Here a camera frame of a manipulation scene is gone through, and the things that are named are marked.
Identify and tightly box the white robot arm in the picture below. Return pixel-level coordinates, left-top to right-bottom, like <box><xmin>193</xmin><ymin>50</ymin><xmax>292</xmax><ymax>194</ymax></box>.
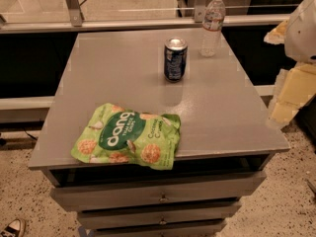
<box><xmin>264</xmin><ymin>0</ymin><xmax>316</xmax><ymax>128</ymax></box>

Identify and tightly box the blue pepsi can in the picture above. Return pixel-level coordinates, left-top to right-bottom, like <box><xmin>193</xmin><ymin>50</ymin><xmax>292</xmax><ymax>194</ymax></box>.
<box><xmin>164</xmin><ymin>38</ymin><xmax>188</xmax><ymax>82</ymax></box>

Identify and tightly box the grey drawer cabinet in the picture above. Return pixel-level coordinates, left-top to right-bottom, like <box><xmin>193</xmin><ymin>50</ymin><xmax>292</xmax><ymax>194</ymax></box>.
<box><xmin>29</xmin><ymin>29</ymin><xmax>288</xmax><ymax>237</ymax></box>

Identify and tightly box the clear plastic water bottle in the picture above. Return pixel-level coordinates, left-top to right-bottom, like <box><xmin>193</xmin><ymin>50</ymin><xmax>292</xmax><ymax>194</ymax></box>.
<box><xmin>200</xmin><ymin>0</ymin><xmax>226</xmax><ymax>57</ymax></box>

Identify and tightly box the middle grey drawer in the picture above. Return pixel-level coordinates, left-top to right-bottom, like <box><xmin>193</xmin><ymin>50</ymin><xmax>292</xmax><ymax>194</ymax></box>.
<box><xmin>78</xmin><ymin>200</ymin><xmax>241</xmax><ymax>229</ymax></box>

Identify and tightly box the grey drawer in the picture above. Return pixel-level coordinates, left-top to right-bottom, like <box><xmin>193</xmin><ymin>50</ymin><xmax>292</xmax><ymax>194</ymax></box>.
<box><xmin>95</xmin><ymin>220</ymin><xmax>226</xmax><ymax>237</ymax></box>
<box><xmin>78</xmin><ymin>200</ymin><xmax>241</xmax><ymax>229</ymax></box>
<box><xmin>51</xmin><ymin>171</ymin><xmax>266</xmax><ymax>211</ymax></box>

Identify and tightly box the bottom grey drawer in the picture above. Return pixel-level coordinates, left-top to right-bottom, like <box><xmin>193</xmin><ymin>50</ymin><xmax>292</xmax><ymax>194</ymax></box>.
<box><xmin>95</xmin><ymin>220</ymin><xmax>226</xmax><ymax>237</ymax></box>

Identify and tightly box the green rice chips bag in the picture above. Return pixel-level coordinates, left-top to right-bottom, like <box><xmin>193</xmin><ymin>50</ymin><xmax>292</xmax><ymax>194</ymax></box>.
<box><xmin>71</xmin><ymin>103</ymin><xmax>181</xmax><ymax>170</ymax></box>

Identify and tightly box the top grey drawer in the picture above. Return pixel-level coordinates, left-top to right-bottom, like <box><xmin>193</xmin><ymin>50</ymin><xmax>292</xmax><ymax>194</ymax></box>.
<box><xmin>51</xmin><ymin>171</ymin><xmax>266</xmax><ymax>211</ymax></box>

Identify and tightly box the black and white sneaker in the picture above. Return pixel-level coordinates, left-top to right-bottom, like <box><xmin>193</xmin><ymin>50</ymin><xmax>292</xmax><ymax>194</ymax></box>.
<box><xmin>0</xmin><ymin>218</ymin><xmax>26</xmax><ymax>237</ymax></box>

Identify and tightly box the metal railing frame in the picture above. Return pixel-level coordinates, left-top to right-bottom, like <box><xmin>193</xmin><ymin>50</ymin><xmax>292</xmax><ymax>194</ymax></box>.
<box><xmin>0</xmin><ymin>0</ymin><xmax>302</xmax><ymax>33</ymax></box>

